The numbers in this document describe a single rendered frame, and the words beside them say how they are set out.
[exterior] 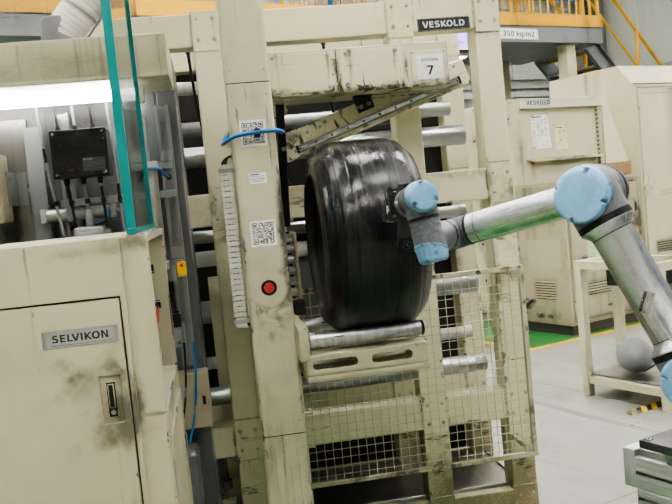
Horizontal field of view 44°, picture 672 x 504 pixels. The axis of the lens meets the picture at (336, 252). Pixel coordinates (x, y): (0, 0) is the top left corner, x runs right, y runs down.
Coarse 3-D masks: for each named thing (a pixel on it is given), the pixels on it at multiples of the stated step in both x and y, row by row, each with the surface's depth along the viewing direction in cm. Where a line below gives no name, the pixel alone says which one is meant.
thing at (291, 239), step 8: (288, 232) 293; (240, 240) 277; (288, 240) 281; (296, 240) 280; (240, 248) 277; (288, 248) 280; (296, 248) 280; (240, 256) 277; (288, 256) 282; (296, 256) 280; (296, 264) 281; (296, 272) 283; (296, 280) 282; (296, 288) 282; (296, 296) 293
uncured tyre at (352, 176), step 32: (320, 160) 236; (352, 160) 232; (384, 160) 232; (320, 192) 230; (352, 192) 225; (320, 224) 276; (352, 224) 222; (384, 224) 224; (320, 256) 275; (352, 256) 223; (384, 256) 224; (416, 256) 226; (320, 288) 263; (352, 288) 226; (384, 288) 228; (416, 288) 230; (352, 320) 235; (384, 320) 239
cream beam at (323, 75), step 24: (336, 48) 266; (360, 48) 267; (384, 48) 268; (408, 48) 269; (432, 48) 271; (288, 72) 264; (312, 72) 265; (336, 72) 266; (360, 72) 267; (384, 72) 268; (408, 72) 270; (288, 96) 264; (312, 96) 269; (336, 96) 276
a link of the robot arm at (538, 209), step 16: (624, 176) 174; (544, 192) 187; (496, 208) 194; (512, 208) 191; (528, 208) 188; (544, 208) 186; (464, 224) 198; (480, 224) 195; (496, 224) 193; (512, 224) 191; (528, 224) 190; (544, 224) 190; (464, 240) 199; (480, 240) 198
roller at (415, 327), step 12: (384, 324) 240; (396, 324) 240; (408, 324) 240; (420, 324) 240; (312, 336) 236; (324, 336) 236; (336, 336) 236; (348, 336) 237; (360, 336) 237; (372, 336) 238; (384, 336) 238; (396, 336) 239
